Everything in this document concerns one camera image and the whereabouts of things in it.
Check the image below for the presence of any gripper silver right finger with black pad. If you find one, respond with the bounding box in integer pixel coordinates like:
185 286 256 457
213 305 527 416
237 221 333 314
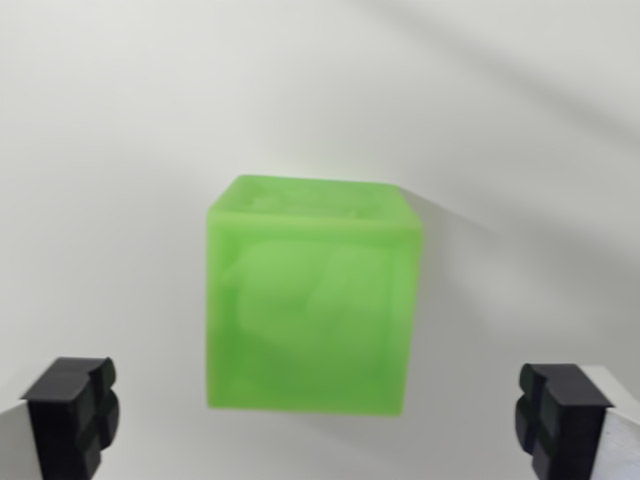
513 363 640 480

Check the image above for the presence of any green translucent cube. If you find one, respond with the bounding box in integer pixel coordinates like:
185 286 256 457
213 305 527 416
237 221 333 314
204 173 425 417

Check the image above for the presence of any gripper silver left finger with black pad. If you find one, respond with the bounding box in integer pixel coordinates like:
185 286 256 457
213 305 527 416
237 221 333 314
0 355 121 480

